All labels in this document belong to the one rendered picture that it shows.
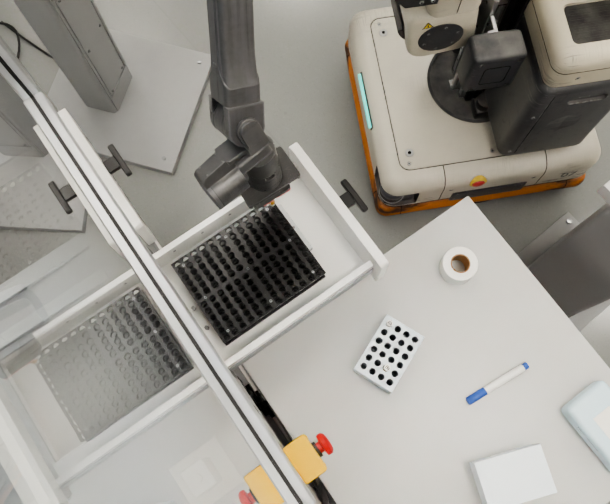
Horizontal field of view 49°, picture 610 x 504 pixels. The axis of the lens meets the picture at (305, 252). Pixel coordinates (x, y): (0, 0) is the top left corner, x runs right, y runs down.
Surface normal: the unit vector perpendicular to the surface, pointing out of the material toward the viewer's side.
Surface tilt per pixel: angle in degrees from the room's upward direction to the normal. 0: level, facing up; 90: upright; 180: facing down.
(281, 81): 1
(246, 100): 58
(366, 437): 0
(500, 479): 0
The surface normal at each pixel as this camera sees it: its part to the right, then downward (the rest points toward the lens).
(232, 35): 0.47, 0.50
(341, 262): -0.01, -0.25
